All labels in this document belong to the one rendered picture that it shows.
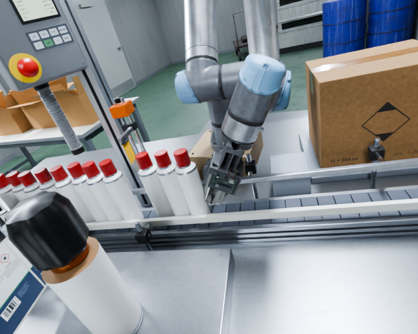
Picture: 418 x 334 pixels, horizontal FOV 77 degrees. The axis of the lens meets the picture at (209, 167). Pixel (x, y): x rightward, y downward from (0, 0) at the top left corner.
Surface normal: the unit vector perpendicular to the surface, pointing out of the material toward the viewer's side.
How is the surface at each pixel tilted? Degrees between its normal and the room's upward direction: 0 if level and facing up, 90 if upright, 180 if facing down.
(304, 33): 90
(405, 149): 90
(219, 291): 0
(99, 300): 90
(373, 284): 0
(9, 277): 90
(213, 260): 0
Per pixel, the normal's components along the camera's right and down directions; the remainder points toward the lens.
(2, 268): 0.97, -0.16
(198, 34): -0.20, -0.08
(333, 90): -0.16, 0.55
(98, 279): 0.86, 0.07
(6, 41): 0.69, 0.22
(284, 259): -0.24, -0.83
